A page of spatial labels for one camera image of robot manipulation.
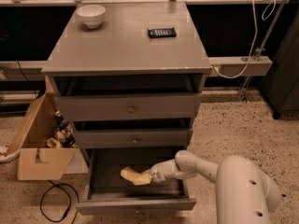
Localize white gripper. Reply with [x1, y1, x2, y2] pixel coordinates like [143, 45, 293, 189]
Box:
[133, 160, 197, 186]

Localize yellow sponge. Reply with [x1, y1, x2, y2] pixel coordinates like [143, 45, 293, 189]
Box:
[121, 166, 140, 182]

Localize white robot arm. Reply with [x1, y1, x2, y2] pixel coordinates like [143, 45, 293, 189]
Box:
[133, 150, 280, 224]

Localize grey open bottom drawer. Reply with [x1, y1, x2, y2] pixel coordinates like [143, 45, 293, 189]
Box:
[77, 147, 196, 215]

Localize grey middle drawer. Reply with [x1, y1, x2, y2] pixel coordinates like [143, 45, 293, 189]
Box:
[74, 128, 192, 148]

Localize grey top drawer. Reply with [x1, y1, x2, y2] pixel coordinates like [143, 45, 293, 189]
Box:
[56, 93, 201, 121]

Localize grey wooden drawer cabinet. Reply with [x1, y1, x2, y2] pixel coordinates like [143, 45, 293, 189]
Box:
[41, 1, 213, 156]

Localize bottles in cardboard box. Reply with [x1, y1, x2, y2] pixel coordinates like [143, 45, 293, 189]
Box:
[46, 111, 78, 148]

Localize cardboard box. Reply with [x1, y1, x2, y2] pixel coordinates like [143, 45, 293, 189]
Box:
[7, 76, 78, 181]

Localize white red shoe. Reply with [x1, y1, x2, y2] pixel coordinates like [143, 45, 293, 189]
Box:
[0, 146, 20, 163]

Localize black snack bar packet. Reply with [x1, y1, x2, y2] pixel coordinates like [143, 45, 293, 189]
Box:
[148, 28, 177, 38]

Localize white ceramic bowl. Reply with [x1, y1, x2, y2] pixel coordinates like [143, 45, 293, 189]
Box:
[76, 5, 106, 28]

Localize metal diagonal rod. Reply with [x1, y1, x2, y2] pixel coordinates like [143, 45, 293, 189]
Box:
[239, 0, 289, 103]

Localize black floor cable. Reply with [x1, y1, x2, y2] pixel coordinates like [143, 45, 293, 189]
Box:
[39, 179, 80, 224]

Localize white hanging cable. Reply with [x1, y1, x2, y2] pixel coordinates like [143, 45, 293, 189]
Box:
[212, 0, 260, 80]

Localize grey window ledge rail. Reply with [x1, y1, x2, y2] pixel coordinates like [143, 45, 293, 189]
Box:
[0, 56, 272, 81]

